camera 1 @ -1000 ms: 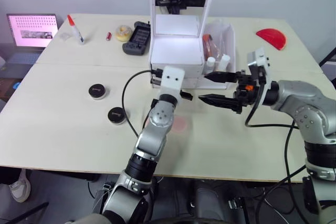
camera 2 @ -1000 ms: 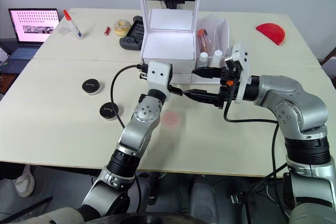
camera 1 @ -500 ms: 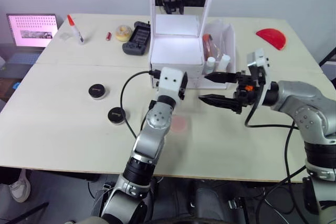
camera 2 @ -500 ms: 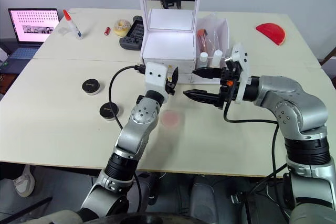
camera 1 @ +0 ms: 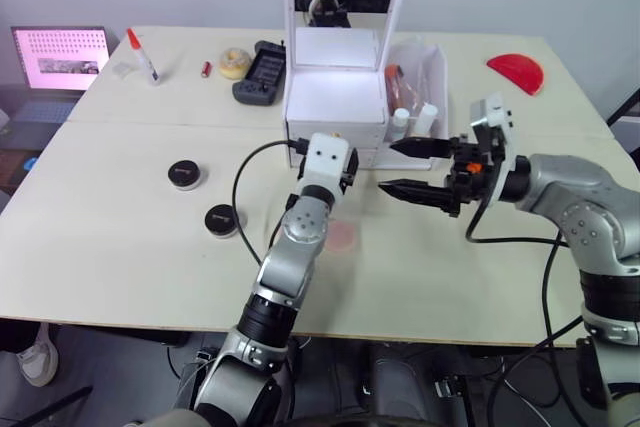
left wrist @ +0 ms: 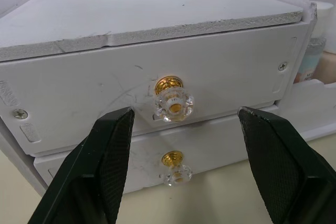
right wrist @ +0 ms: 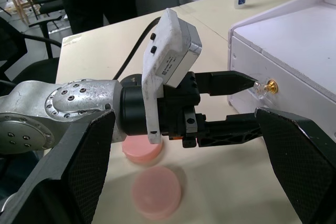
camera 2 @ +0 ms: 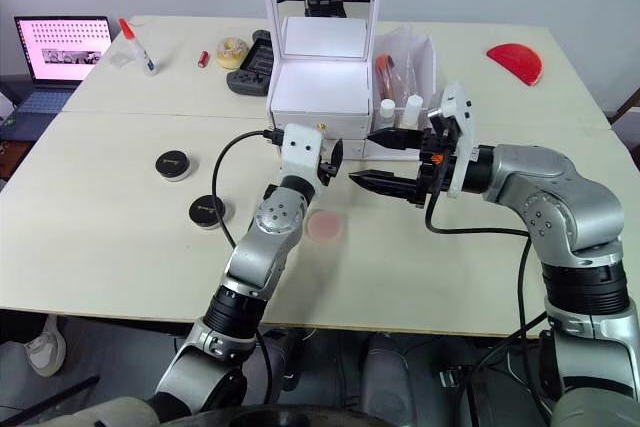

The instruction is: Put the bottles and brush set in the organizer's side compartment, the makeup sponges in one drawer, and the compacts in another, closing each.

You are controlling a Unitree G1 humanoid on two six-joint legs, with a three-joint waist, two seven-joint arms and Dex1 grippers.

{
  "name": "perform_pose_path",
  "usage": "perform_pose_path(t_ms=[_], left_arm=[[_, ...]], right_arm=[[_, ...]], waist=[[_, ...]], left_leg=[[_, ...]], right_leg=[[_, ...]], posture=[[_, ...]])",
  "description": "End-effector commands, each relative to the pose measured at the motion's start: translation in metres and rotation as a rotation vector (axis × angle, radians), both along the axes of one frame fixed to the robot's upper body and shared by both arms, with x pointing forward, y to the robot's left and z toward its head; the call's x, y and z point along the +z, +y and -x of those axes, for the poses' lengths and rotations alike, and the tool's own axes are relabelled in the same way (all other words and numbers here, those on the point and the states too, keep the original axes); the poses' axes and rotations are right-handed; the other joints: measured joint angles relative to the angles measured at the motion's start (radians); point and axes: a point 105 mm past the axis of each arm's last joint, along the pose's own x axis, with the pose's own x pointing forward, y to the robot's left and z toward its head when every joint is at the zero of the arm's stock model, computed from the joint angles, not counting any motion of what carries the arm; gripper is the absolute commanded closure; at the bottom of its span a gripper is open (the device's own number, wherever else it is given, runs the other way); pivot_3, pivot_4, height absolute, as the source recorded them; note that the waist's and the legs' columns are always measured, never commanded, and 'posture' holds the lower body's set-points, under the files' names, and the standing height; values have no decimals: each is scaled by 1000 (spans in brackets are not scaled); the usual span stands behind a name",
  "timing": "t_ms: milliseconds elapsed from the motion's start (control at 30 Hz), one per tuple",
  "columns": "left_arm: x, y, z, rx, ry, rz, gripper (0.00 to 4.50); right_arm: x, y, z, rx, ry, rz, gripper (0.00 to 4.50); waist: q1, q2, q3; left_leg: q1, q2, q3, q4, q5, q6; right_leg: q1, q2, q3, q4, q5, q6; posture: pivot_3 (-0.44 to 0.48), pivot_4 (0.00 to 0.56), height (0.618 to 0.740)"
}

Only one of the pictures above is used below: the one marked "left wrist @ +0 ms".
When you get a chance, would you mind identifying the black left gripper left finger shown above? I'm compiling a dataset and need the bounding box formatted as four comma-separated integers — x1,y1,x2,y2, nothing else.
29,106,135,224

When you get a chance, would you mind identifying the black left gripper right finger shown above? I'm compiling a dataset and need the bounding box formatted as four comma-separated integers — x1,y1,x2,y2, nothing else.
237,106,336,224

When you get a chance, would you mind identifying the white drawer with small knob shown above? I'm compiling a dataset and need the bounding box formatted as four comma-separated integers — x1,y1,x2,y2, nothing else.
33,115,251,195

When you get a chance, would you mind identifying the white drawer with large knob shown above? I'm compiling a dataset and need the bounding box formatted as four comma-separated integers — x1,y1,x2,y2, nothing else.
0,20,308,156

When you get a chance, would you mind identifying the small clear gold drawer knob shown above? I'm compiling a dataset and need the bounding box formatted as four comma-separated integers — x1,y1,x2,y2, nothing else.
162,151,193,187

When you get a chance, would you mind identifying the large clear gold drawer knob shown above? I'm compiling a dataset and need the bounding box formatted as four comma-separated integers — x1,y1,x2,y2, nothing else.
152,76,195,123

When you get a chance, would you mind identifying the white wooden makeup organizer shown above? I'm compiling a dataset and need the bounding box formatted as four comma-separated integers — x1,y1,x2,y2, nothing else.
0,0,336,201

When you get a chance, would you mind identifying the clear bottle with teal label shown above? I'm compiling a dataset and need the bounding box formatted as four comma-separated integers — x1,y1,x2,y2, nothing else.
293,36,327,84

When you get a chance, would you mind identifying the peach bottle with white cap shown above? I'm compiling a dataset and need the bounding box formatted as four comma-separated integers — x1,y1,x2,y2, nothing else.
314,2,336,86

